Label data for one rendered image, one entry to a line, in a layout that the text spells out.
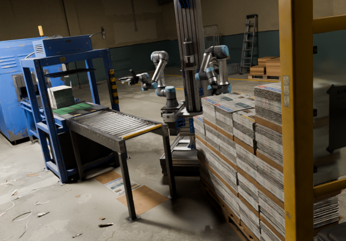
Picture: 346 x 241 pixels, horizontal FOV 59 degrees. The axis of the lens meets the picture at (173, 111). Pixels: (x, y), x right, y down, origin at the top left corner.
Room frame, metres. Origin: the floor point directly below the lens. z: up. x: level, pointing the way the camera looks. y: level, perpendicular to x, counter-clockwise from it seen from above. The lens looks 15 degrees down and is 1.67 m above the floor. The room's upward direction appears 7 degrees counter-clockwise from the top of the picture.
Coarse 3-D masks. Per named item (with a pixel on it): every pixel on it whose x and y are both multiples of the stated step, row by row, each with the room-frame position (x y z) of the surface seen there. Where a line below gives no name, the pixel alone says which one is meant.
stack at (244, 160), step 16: (208, 128) 2.54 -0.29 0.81; (224, 144) 2.25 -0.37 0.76; (208, 160) 2.63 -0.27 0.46; (240, 160) 2.00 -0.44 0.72; (208, 176) 2.67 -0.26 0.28; (224, 176) 2.29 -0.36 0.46; (240, 176) 2.01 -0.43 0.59; (256, 176) 1.80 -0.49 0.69; (224, 192) 2.31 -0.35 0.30; (240, 192) 2.03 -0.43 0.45; (256, 192) 1.81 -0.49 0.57; (224, 208) 2.35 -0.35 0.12; (240, 208) 2.04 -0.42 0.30; (256, 208) 1.81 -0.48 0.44; (240, 224) 2.09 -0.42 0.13; (256, 224) 1.82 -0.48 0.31
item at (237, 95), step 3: (228, 93) 2.70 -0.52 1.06; (231, 93) 2.68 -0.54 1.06; (234, 93) 2.66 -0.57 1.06; (237, 93) 2.64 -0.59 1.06; (240, 93) 2.63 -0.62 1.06; (243, 93) 2.62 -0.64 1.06; (231, 96) 2.57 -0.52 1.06; (234, 96) 2.56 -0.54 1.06; (237, 96) 2.54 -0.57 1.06; (240, 96) 2.53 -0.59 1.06; (243, 96) 2.51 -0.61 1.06; (246, 96) 2.50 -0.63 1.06; (249, 96) 2.49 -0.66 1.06
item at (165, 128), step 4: (104, 108) 3.89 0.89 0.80; (116, 112) 3.58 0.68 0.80; (120, 112) 3.55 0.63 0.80; (132, 116) 3.29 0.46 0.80; (136, 116) 3.27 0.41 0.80; (148, 120) 3.04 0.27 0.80; (152, 120) 3.02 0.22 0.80; (156, 124) 2.92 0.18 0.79; (164, 124) 2.85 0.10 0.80; (160, 128) 2.87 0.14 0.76; (164, 128) 2.82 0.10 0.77; (152, 132) 2.99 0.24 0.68; (156, 132) 2.93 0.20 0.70; (160, 132) 2.88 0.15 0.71; (164, 132) 2.82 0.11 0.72; (168, 132) 2.84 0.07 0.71
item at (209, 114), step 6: (210, 96) 2.65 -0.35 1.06; (216, 96) 2.64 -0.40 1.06; (204, 102) 2.57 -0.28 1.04; (210, 102) 2.45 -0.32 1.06; (216, 102) 2.42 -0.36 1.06; (204, 108) 2.60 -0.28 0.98; (210, 108) 2.46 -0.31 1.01; (204, 114) 2.61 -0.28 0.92; (210, 114) 2.49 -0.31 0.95; (210, 120) 2.49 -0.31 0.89
